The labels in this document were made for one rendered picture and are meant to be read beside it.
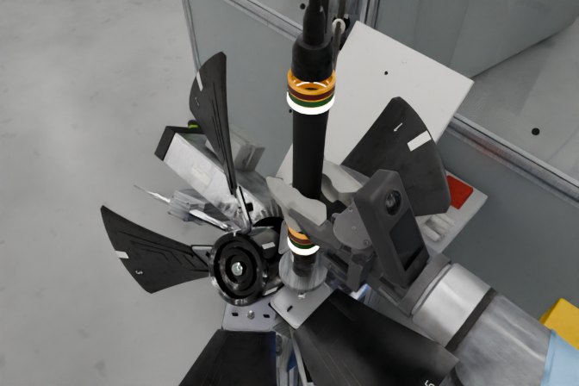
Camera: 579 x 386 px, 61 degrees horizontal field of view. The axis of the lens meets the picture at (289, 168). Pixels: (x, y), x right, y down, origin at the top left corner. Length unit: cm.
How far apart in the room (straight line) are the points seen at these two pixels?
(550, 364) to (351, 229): 21
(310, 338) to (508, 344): 37
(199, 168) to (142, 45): 236
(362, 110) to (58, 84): 247
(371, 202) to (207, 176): 64
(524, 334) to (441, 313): 7
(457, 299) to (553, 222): 95
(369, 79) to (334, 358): 51
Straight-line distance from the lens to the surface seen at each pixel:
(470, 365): 52
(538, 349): 50
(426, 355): 81
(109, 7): 379
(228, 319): 88
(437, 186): 66
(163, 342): 211
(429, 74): 94
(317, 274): 72
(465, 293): 50
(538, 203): 141
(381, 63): 98
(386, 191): 45
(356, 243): 51
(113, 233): 104
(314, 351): 79
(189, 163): 107
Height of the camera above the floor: 193
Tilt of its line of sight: 51 degrees down
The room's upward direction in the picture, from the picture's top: straight up
